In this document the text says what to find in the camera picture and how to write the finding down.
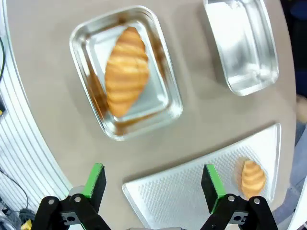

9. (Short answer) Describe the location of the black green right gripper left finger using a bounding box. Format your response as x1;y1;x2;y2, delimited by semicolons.
31;162;112;230

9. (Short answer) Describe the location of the white textured tray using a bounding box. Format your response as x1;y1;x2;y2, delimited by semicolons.
121;123;282;230

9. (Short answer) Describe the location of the black cable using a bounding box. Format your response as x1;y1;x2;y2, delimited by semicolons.
0;167;29;216

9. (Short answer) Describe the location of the large golden croissant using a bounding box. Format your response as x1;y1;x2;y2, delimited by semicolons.
105;26;150;118

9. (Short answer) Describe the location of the person's hand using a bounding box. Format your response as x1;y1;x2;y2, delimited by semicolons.
296;95;307;123

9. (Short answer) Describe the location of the empty steel container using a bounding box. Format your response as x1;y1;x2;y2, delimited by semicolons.
203;0;280;96

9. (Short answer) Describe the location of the steel container with croissant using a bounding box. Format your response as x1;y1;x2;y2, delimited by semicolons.
69;5;184;141

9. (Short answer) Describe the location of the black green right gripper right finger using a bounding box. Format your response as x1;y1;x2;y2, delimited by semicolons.
199;163;279;230

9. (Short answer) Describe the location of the small golden croissant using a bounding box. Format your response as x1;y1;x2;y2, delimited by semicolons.
240;160;266;200

